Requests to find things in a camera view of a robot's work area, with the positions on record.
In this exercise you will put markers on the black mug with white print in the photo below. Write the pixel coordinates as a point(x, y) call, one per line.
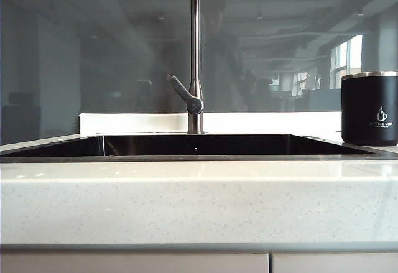
point(367, 99)

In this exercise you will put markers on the black sink basin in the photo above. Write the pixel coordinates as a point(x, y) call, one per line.
point(199, 144)

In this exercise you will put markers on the steel sink faucet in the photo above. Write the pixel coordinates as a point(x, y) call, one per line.
point(195, 36)

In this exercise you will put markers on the white backsplash ledge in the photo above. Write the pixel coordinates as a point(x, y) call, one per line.
point(130, 122)

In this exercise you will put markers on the wide beige cabinet door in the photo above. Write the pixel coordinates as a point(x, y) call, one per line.
point(133, 263)

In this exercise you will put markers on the narrow beige cabinet door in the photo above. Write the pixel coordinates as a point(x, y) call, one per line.
point(335, 263)

